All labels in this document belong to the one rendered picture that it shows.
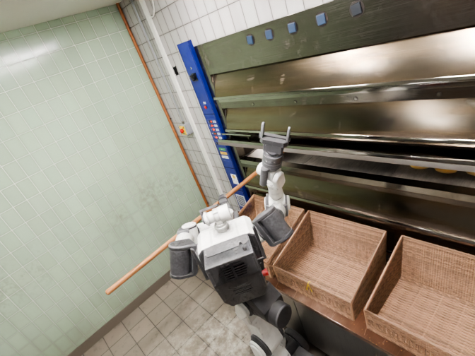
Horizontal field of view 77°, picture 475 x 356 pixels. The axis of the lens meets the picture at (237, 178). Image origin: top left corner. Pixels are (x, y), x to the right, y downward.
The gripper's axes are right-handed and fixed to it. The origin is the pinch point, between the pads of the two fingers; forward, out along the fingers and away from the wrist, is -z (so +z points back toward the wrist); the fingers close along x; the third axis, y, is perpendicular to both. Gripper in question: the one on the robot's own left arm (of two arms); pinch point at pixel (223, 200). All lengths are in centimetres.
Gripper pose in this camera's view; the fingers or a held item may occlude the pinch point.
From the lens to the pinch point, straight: 196.3
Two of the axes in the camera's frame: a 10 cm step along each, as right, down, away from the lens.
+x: 3.2, 8.4, 4.4
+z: 1.5, 4.2, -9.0
